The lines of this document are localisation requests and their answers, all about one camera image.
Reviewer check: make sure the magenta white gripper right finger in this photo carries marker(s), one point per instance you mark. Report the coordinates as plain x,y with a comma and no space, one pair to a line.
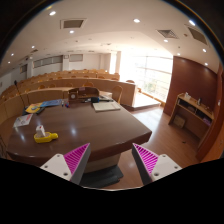
151,166

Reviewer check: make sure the yellow blue folder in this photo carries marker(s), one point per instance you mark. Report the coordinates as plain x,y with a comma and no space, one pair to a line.
33,108

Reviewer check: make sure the black gooseneck microphone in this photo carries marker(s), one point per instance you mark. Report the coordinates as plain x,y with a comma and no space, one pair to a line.
24,107

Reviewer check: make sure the bright large window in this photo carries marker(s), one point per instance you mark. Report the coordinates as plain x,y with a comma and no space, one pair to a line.
151,74

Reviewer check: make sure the brown wooden desk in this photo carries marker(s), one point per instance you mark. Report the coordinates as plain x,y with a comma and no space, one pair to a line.
109,133

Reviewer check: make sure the white paper booklet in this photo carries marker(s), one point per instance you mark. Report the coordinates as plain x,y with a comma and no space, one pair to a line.
22,120

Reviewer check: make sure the yellow power strip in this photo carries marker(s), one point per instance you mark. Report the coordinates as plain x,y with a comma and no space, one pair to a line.
47,138

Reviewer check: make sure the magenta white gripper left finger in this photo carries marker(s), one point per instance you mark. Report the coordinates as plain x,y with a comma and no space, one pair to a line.
70,166

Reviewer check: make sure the wooden side shelf cabinet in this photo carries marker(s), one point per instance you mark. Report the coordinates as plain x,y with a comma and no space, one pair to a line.
198,118

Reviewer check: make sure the white open notebook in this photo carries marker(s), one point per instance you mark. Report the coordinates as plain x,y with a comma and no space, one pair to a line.
105,106

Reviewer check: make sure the wooden chair behind desk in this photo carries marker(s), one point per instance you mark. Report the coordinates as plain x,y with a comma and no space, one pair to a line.
117,93

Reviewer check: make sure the wooden desktop lectern box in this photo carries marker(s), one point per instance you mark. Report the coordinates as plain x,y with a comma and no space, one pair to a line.
82,93

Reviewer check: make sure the long curved wooden bench row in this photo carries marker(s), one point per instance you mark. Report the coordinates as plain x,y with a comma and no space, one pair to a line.
106,85

